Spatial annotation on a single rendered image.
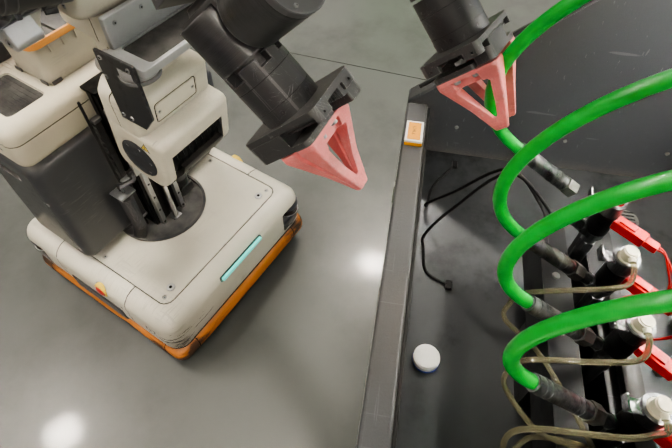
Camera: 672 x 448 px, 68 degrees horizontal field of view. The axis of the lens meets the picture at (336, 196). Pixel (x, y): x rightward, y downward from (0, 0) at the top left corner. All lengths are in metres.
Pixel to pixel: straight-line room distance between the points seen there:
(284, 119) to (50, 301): 1.66
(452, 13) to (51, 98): 1.02
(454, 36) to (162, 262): 1.24
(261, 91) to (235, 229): 1.20
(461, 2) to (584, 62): 0.44
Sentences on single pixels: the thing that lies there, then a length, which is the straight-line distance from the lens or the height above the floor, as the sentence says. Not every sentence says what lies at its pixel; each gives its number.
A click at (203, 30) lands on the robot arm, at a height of 1.35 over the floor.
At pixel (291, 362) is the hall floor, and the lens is 1.68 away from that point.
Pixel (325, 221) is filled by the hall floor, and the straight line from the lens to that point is 1.93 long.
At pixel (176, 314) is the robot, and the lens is 1.50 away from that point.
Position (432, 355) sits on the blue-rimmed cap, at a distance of 0.79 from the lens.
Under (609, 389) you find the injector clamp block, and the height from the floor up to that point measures 0.98.
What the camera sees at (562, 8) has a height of 1.33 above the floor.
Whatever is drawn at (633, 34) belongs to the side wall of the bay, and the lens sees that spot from 0.91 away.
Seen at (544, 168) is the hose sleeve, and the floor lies 1.14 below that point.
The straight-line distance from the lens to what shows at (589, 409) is 0.56.
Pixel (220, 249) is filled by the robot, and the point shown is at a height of 0.28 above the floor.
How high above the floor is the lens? 1.57
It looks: 51 degrees down
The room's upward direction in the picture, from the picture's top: straight up
